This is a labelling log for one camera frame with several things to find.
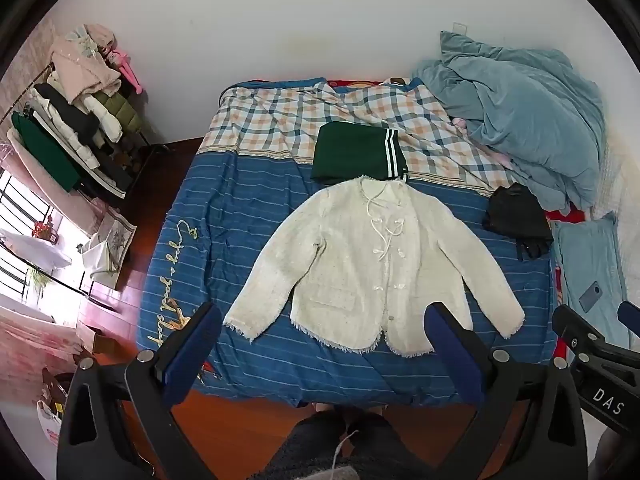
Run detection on pink hanger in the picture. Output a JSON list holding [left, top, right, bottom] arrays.
[[107, 47, 146, 95]]

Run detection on pink sheer curtain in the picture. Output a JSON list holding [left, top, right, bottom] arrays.
[[0, 127, 108, 233]]

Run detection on black clothes rack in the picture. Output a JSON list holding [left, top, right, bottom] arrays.
[[0, 60, 171, 208]]

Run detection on black garment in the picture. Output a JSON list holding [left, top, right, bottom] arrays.
[[482, 183, 555, 261]]

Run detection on grey smartphone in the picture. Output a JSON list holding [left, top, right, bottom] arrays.
[[578, 281, 604, 312]]

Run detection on cardboard box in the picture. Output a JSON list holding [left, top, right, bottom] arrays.
[[81, 325, 119, 357]]

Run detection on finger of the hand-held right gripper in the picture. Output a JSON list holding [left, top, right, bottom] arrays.
[[551, 304, 640, 367], [617, 301, 640, 328]]

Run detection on white plastic bag red print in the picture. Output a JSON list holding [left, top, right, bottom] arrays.
[[36, 367, 69, 445]]

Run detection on light blue pillow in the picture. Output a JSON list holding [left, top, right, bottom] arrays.
[[551, 212, 629, 356]]

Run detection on folded green garment white stripes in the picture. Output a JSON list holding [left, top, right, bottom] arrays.
[[311, 121, 408, 186]]

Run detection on white patterned tote bag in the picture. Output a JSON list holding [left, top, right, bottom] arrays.
[[81, 209, 137, 288]]

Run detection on white fringed tweed jacket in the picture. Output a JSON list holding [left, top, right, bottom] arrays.
[[223, 176, 526, 358]]

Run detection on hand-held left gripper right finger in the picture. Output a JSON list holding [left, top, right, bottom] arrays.
[[424, 301, 589, 480]]

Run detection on window with black grille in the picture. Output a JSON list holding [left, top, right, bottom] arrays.
[[0, 167, 63, 306]]

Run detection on pile of hanging clothes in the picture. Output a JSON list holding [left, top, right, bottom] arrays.
[[7, 22, 146, 201]]

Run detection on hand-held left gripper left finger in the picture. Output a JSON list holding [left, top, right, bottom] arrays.
[[56, 301, 223, 480]]

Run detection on light blue duvet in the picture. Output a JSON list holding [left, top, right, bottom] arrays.
[[411, 30, 608, 213]]

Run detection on person's legs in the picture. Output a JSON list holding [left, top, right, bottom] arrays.
[[260, 407, 437, 480]]

